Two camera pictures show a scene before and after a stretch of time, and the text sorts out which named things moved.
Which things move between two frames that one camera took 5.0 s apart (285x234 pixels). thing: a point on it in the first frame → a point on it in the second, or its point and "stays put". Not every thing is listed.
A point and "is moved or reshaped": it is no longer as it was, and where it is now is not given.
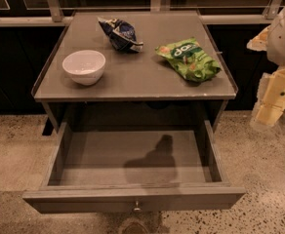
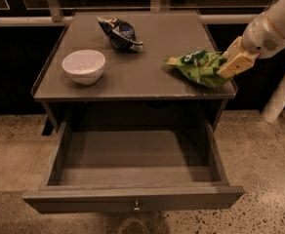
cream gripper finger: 276,92 → 235,63
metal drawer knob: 137,209 stays put
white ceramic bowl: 85,66 stays put
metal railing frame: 55,5 stays put
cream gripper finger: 261,42 → 234,49
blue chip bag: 121,34 stays put
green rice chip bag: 189,58 is moved or reshaped
